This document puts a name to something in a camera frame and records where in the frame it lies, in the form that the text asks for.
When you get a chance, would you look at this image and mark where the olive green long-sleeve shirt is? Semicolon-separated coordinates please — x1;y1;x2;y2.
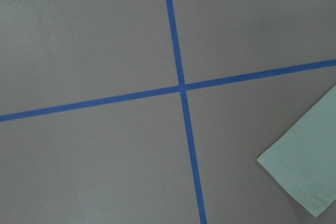
257;87;335;217

